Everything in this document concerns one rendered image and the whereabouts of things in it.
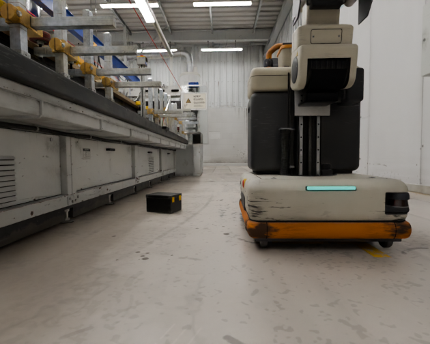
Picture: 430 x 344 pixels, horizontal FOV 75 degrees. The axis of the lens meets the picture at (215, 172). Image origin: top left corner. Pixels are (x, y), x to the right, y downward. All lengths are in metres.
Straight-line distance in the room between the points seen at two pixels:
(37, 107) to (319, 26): 1.11
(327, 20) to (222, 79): 10.98
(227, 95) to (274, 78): 10.65
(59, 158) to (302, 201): 1.31
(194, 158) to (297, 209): 4.48
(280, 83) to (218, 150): 10.40
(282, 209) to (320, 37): 0.70
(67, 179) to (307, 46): 1.39
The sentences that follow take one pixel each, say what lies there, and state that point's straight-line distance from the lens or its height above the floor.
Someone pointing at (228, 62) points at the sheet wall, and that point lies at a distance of 12.45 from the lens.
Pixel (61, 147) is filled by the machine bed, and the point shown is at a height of 0.43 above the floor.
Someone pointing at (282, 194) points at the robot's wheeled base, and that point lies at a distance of 1.11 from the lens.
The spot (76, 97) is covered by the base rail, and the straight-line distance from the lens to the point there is 1.39.
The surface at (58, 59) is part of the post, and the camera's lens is 1.40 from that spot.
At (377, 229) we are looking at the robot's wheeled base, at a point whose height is 0.09.
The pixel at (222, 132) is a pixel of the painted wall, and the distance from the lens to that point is 11.84.
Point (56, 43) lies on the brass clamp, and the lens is 1.39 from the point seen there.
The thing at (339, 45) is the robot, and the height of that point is 0.79.
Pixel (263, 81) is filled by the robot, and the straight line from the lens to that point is 1.47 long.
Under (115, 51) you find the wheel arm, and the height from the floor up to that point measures 0.82.
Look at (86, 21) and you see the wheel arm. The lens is 1.15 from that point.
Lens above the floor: 0.37
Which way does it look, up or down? 3 degrees down
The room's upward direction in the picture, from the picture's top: straight up
